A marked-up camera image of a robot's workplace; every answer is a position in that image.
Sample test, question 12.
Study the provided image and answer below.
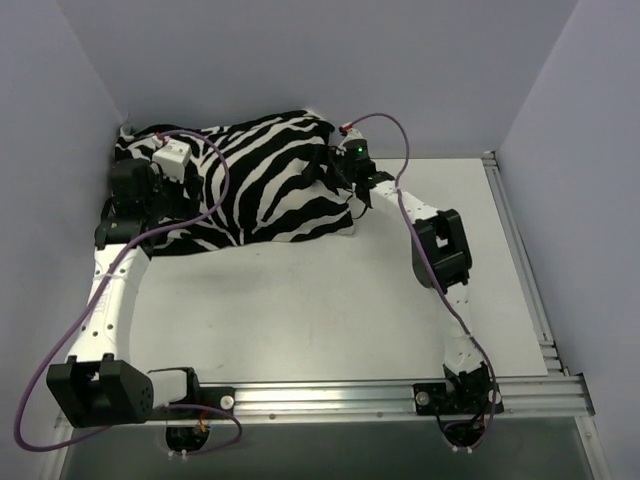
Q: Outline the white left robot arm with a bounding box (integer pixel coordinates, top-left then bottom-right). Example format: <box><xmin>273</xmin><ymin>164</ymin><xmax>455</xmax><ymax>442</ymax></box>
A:
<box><xmin>46</xmin><ymin>159</ymin><xmax>203</xmax><ymax>428</ymax></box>

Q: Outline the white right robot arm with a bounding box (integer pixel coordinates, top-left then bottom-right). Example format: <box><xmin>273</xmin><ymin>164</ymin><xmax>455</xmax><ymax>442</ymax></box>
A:
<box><xmin>326</xmin><ymin>140</ymin><xmax>498</xmax><ymax>419</ymax></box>

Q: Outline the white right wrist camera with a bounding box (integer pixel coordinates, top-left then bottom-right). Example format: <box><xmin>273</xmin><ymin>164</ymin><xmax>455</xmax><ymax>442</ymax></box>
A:
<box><xmin>336</xmin><ymin>123</ymin><xmax>368</xmax><ymax>156</ymax></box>

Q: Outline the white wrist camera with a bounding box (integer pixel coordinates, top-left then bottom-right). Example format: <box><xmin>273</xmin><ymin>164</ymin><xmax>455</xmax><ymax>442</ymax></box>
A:
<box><xmin>152</xmin><ymin>140</ymin><xmax>191</xmax><ymax>183</ymax></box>
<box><xmin>336</xmin><ymin>123</ymin><xmax>368</xmax><ymax>156</ymax></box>

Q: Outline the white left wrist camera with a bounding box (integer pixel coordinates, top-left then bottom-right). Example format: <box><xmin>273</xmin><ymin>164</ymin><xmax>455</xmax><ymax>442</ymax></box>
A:
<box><xmin>152</xmin><ymin>140</ymin><xmax>191</xmax><ymax>183</ymax></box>

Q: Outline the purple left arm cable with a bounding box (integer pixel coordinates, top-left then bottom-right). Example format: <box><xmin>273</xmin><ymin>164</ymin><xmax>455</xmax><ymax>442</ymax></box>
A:
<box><xmin>10</xmin><ymin>128</ymin><xmax>245</xmax><ymax>454</ymax></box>

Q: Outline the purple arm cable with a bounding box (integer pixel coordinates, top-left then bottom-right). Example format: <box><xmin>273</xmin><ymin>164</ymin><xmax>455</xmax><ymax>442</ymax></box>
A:
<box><xmin>10</xmin><ymin>128</ymin><xmax>245</xmax><ymax>454</ymax></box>
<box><xmin>344</xmin><ymin>113</ymin><xmax>503</xmax><ymax>448</ymax></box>

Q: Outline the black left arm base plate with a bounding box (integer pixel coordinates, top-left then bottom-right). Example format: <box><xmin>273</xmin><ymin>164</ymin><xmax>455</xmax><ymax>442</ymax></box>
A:
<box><xmin>151</xmin><ymin>385</ymin><xmax>236</xmax><ymax>420</ymax></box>

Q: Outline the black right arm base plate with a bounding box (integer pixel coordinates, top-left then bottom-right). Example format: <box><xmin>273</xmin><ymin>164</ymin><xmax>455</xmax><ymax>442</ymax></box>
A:
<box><xmin>412</xmin><ymin>380</ymin><xmax>492</xmax><ymax>416</ymax></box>

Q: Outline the aluminium table edge rail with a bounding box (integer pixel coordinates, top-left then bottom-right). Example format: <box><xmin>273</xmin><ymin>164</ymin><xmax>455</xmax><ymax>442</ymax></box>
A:
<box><xmin>482</xmin><ymin>151</ymin><xmax>569</xmax><ymax>376</ymax></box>

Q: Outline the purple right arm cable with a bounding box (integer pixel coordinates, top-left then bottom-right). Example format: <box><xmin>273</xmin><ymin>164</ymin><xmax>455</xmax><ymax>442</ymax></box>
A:
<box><xmin>344</xmin><ymin>113</ymin><xmax>503</xmax><ymax>448</ymax></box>

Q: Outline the aluminium front mounting rail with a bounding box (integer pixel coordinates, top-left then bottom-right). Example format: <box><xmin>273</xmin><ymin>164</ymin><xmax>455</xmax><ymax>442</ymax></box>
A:
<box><xmin>54</xmin><ymin>374</ymin><xmax>597</xmax><ymax>429</ymax></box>

